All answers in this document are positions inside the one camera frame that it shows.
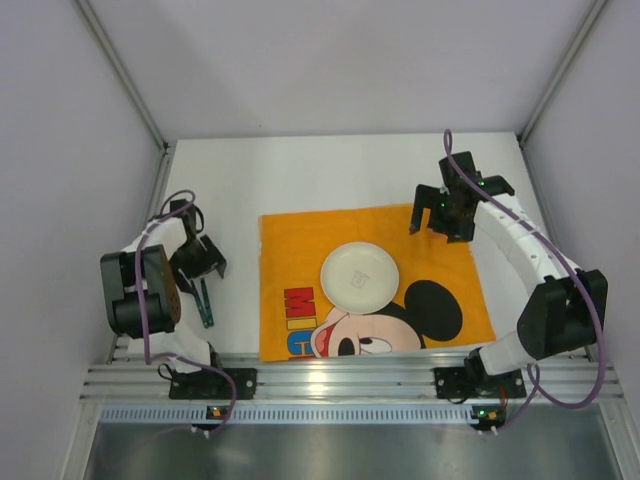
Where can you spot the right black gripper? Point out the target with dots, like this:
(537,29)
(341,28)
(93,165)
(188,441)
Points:
(441,210)

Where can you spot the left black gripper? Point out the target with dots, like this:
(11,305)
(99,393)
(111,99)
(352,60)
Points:
(198,265)

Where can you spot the cream round plate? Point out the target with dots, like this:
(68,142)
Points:
(359,278)

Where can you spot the orange cartoon placemat cloth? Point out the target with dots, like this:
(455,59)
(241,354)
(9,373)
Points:
(439,302)

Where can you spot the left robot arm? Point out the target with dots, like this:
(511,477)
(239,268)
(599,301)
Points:
(155,288)

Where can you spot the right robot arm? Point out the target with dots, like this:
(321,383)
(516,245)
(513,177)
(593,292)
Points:
(566,306)

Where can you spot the steel spoon teal handle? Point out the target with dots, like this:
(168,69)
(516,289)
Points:
(208,320)

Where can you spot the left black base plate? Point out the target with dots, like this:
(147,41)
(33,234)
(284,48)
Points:
(207,385)

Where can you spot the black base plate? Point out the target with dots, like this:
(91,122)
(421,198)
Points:
(457,385)
(207,385)

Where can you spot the aluminium mounting rail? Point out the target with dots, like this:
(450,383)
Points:
(380,378)

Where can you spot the white slotted cable duct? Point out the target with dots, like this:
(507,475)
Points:
(316,414)

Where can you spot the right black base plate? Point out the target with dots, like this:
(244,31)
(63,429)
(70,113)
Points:
(457,385)

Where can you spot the right aluminium frame post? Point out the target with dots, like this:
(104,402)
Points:
(560,72)

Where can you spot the aluminium frame post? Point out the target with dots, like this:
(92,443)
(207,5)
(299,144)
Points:
(560,72)
(117,65)

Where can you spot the left aluminium frame post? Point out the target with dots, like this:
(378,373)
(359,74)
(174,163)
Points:
(117,65)

